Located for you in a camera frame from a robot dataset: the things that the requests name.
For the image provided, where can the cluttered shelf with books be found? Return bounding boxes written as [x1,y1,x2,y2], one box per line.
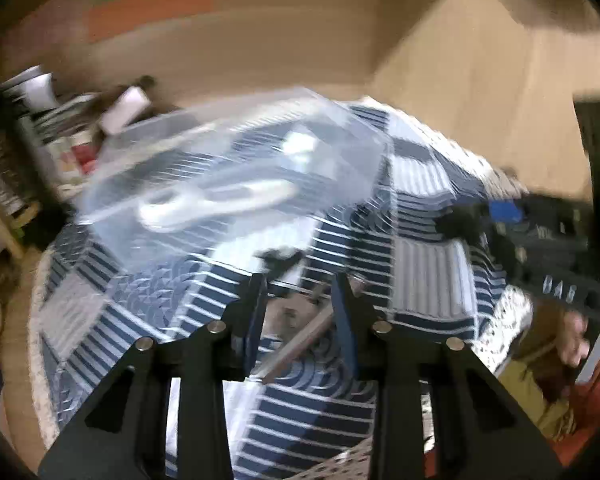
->
[0,65,106,211]

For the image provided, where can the blue striped patchwork blanket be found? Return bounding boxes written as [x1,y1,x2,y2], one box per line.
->
[29,100,512,480]

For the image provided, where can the small black object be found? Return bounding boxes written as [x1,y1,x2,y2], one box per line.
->
[259,248,304,274]

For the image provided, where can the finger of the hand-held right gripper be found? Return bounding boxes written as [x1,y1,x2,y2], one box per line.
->
[437,199,526,250]

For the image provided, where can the white looped object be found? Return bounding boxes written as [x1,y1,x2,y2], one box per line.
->
[137,179,299,232]

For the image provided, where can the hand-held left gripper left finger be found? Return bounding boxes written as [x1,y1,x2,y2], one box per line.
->
[37,272,269,480]

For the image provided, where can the white box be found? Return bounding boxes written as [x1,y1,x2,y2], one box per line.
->
[99,85,149,137]

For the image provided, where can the person's right hand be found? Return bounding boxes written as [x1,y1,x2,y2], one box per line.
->
[554,309,592,367]

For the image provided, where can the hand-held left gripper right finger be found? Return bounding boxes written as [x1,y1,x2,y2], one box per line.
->
[330,273,564,480]

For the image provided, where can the orange and green wall poster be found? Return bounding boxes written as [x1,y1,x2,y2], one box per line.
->
[86,0,217,45]

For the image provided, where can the wooden stool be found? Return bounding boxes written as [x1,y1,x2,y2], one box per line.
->
[0,199,42,261]

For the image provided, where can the clear plastic container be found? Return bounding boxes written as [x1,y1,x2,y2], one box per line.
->
[74,87,390,273]

